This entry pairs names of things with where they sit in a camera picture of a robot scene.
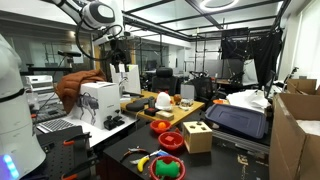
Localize wooden desk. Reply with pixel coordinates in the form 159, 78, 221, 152
119, 89, 206, 127

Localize black camera on stand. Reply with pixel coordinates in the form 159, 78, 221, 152
57, 49, 83, 69

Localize metal rack table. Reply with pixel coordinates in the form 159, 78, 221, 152
209, 129, 272, 155

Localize black box red label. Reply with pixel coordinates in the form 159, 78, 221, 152
143, 106, 160, 117

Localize white packing foam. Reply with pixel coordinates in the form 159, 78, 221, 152
295, 119, 320, 137

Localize blue white toothpaste tube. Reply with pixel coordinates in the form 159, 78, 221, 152
149, 149, 171, 158

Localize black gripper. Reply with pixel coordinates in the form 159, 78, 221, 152
109, 39, 132, 74

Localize clear container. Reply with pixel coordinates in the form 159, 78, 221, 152
179, 98, 195, 111

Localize black office chair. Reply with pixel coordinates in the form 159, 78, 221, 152
151, 67, 179, 96

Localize white paper pile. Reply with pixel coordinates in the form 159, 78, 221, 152
226, 89, 272, 114

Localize gray box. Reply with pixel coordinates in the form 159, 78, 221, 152
180, 83, 196, 100

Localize black pegboard cart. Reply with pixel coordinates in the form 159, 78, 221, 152
35, 125, 98, 180

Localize black mesh chair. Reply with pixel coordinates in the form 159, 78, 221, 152
190, 70, 218, 101

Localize silver keyboard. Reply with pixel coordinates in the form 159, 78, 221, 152
36, 118, 76, 134

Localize white plush toy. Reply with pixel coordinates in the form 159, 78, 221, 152
154, 91, 174, 112

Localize white printer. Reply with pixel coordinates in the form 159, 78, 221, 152
24, 74, 55, 95

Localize white box robot dog print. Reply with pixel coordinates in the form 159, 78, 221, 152
77, 81, 122, 130

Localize yellow toy banana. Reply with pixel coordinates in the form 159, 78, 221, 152
137, 155, 151, 173

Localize orange handled black clamp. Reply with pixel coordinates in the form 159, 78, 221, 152
62, 132, 92, 147
60, 156, 98, 180

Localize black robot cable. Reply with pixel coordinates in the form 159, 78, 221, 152
75, 19, 125, 62

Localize black controller device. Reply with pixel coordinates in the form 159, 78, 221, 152
103, 114, 126, 131

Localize small tan box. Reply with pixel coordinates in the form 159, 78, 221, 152
155, 110, 175, 121

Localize wooden shape sorter toy box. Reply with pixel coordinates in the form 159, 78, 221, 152
182, 120, 214, 155

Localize large cardboard box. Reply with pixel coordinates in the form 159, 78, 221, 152
269, 92, 320, 180

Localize brown jacket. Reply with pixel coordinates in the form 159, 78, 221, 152
54, 69, 108, 114

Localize orange handled pliers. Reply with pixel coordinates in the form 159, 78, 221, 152
120, 146, 151, 163

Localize black curtain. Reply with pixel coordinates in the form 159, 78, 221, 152
220, 29, 284, 88

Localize round ceiling light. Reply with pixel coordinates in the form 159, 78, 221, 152
199, 0, 240, 12

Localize green plush toy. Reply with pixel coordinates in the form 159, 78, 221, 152
154, 159, 181, 178

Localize black pouch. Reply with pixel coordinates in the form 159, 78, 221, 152
125, 98, 150, 113

